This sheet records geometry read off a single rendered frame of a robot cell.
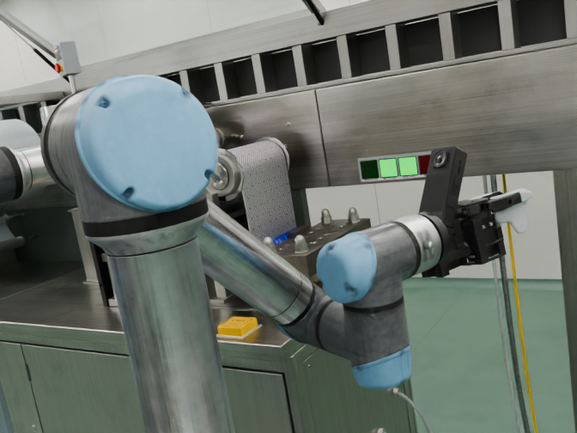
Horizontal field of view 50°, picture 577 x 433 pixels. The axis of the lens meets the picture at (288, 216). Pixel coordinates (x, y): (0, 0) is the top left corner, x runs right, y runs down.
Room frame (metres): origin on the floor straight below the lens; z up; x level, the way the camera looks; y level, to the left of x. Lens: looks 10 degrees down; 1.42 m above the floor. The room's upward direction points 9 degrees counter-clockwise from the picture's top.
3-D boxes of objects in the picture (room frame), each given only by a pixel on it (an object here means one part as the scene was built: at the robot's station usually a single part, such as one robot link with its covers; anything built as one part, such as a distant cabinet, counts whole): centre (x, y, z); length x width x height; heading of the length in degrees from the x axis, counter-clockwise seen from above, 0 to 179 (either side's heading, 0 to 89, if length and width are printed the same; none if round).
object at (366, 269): (0.73, -0.08, 1.21); 0.11 x 0.08 x 0.09; 124
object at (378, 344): (0.75, -0.08, 1.12); 0.11 x 0.08 x 0.11; 34
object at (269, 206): (1.79, 0.05, 1.11); 0.23 x 0.01 x 0.18; 147
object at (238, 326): (1.43, 0.16, 0.91); 0.07 x 0.07 x 0.02; 57
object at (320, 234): (1.75, -0.07, 1.00); 0.40 x 0.16 x 0.06; 147
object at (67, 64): (2.05, 0.62, 1.66); 0.07 x 0.07 x 0.10; 34
